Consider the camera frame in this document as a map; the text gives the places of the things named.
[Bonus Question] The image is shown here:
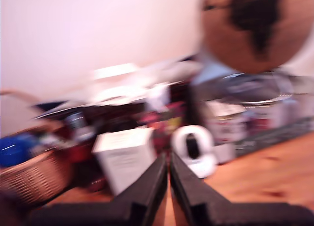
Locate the white Porlex box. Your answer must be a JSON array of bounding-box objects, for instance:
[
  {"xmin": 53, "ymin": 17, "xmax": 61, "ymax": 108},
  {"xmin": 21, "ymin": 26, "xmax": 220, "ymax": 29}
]
[{"xmin": 91, "ymin": 127, "xmax": 158, "ymax": 197}]

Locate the dark floral gift bag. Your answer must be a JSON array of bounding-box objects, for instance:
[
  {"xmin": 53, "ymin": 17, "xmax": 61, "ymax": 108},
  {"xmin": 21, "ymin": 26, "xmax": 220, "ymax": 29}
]
[{"xmin": 139, "ymin": 100, "xmax": 187, "ymax": 153}]

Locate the tin can with barcode label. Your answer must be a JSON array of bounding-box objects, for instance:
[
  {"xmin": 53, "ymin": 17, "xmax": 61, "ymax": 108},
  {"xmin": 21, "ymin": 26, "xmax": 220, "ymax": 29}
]
[{"xmin": 205, "ymin": 100, "xmax": 249, "ymax": 145}]

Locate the red glass bowl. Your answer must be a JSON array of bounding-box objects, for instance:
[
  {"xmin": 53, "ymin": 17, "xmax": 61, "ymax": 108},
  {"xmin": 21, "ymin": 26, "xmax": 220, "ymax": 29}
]
[{"xmin": 60, "ymin": 136, "xmax": 99, "ymax": 164}]

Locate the white tissue paper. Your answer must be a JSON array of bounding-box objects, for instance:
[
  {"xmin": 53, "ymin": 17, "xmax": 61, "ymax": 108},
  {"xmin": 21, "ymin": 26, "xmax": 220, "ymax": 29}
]
[{"xmin": 146, "ymin": 84, "xmax": 172, "ymax": 109}]

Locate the grey cardboard can tray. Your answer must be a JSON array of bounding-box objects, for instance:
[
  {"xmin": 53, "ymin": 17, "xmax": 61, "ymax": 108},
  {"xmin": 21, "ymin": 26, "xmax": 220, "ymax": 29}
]
[{"xmin": 215, "ymin": 116, "xmax": 314, "ymax": 163}]

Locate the white paper bag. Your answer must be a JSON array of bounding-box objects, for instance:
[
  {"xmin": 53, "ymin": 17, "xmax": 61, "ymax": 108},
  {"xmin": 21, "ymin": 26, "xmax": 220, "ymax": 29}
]
[{"xmin": 90, "ymin": 62, "xmax": 202, "ymax": 107}]

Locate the tin can with red label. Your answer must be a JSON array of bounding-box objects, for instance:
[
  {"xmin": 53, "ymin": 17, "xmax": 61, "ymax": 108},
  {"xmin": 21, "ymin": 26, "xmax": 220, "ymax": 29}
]
[{"xmin": 245, "ymin": 107, "xmax": 299, "ymax": 133}]

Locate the wicker basket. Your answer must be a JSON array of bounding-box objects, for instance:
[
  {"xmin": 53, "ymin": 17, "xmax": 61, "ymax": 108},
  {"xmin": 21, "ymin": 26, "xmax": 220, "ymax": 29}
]
[{"xmin": 0, "ymin": 89, "xmax": 75, "ymax": 207}]

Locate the blue ball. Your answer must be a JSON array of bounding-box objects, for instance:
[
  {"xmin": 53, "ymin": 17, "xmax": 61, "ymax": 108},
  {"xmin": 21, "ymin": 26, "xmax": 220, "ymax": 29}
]
[{"xmin": 0, "ymin": 133, "xmax": 38, "ymax": 168}]

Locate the cork globe with black continents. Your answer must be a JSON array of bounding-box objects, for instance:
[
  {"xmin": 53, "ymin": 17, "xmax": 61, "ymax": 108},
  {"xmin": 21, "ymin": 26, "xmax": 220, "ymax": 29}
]
[{"xmin": 200, "ymin": 0, "xmax": 314, "ymax": 74}]

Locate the white round security camera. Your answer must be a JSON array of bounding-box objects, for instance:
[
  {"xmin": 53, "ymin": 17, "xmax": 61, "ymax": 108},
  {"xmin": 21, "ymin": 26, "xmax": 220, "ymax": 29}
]
[{"xmin": 171, "ymin": 124, "xmax": 218, "ymax": 179}]

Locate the metal wire globe stand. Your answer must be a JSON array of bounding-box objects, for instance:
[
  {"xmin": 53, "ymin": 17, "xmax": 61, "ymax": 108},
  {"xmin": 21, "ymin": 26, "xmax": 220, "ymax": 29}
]
[{"xmin": 223, "ymin": 72, "xmax": 295, "ymax": 107}]

